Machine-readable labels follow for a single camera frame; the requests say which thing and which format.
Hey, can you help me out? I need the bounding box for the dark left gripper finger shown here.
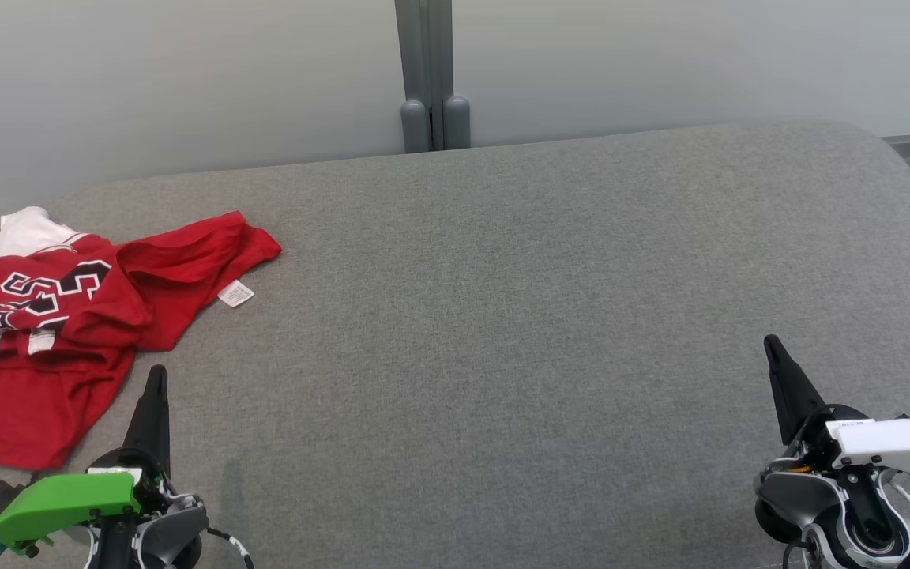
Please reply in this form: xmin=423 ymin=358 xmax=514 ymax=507
xmin=123 ymin=364 xmax=172 ymax=477

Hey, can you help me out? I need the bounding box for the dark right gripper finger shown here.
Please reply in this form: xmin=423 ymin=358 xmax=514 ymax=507
xmin=764 ymin=334 xmax=829 ymax=448

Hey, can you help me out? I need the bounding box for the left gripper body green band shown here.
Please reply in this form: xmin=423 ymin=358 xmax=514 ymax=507
xmin=0 ymin=447 xmax=178 ymax=556

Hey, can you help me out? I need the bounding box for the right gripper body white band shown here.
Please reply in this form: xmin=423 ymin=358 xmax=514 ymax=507
xmin=777 ymin=404 xmax=910 ymax=480

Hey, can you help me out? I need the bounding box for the red shorts white stripe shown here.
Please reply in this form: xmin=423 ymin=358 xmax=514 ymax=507
xmin=0 ymin=346 xmax=138 ymax=473

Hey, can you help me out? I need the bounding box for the red basketball jersey number 23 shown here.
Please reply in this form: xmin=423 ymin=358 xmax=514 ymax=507
xmin=0 ymin=207 xmax=283 ymax=368

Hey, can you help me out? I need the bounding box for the grey fabric sofa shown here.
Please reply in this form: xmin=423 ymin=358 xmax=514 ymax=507
xmin=0 ymin=120 xmax=910 ymax=569

